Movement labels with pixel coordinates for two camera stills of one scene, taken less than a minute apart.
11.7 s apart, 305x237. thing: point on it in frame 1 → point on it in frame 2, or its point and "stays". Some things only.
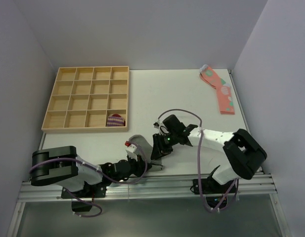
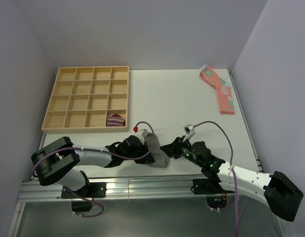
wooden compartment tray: [86, 99] stays
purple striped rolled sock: [115, 120] stays
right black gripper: [159, 149] → [171, 149]
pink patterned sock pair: [225, 98] stays
